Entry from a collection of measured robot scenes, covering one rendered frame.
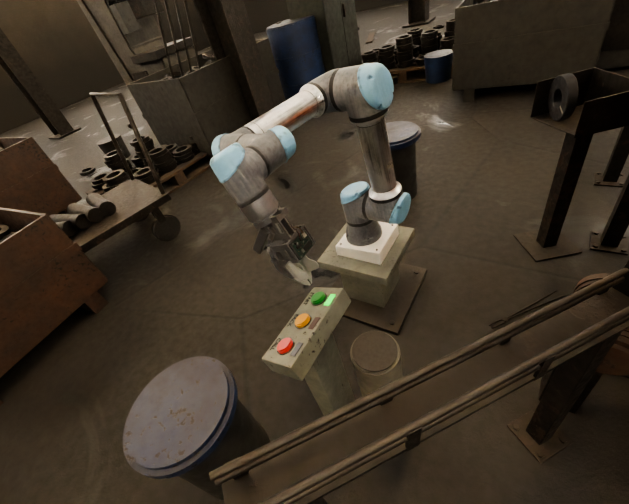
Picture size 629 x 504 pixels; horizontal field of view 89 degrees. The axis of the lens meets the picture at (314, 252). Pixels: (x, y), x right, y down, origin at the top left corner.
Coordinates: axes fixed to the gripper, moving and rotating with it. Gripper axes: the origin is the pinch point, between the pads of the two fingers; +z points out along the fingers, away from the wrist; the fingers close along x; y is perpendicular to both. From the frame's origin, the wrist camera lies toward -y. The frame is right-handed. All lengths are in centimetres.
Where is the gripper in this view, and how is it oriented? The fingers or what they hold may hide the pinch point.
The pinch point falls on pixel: (305, 280)
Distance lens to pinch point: 80.4
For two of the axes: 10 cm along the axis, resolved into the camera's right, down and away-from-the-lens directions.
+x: 5.2, -6.5, 5.6
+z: 5.0, 7.6, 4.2
